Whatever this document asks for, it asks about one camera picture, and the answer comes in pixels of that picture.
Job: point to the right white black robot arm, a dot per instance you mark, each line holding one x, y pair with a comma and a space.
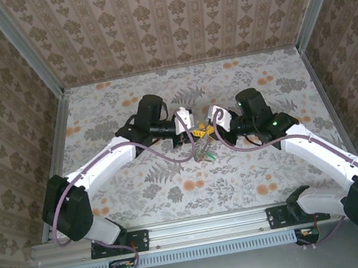
320, 155

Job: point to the black connector box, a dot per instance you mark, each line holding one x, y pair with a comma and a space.
118, 265
305, 233

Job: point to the floral patterned table cover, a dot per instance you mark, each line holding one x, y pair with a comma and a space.
175, 193

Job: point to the aluminium side frame rail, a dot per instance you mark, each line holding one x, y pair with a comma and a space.
317, 83
61, 126

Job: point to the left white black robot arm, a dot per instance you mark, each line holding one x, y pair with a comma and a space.
102, 167

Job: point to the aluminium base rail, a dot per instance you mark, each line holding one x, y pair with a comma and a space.
208, 228

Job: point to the aluminium rear frame rail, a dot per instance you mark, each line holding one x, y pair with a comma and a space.
181, 67

